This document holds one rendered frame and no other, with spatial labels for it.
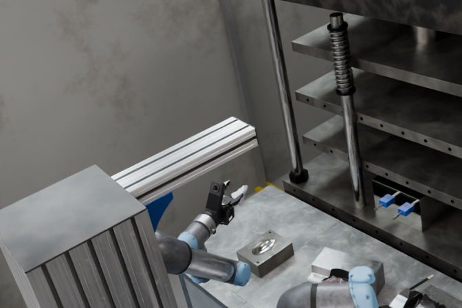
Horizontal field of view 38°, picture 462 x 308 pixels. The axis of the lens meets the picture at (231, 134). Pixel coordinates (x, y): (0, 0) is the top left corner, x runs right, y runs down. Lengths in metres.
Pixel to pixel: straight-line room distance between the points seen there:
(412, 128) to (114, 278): 1.79
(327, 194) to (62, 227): 2.23
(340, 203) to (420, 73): 0.88
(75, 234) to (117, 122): 2.92
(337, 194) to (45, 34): 1.81
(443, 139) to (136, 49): 2.05
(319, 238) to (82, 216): 1.91
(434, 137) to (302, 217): 0.80
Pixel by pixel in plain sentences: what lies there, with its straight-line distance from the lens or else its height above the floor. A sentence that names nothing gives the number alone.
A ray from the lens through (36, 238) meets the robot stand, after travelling 1.32.
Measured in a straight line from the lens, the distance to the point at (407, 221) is 3.14.
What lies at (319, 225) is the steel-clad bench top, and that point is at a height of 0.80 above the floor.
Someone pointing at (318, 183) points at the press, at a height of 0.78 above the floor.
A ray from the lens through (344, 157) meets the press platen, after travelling 3.24.
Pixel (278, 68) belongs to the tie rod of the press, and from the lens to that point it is 3.22.
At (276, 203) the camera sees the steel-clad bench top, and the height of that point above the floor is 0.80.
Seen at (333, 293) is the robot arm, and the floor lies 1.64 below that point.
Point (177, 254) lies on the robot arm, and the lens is 1.84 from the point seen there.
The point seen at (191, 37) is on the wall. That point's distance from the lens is 4.29.
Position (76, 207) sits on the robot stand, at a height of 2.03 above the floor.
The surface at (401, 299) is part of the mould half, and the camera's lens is 2.59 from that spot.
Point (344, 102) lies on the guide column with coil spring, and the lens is 2.98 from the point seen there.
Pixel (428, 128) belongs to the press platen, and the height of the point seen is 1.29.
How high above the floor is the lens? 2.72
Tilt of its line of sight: 28 degrees down
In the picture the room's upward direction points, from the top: 13 degrees counter-clockwise
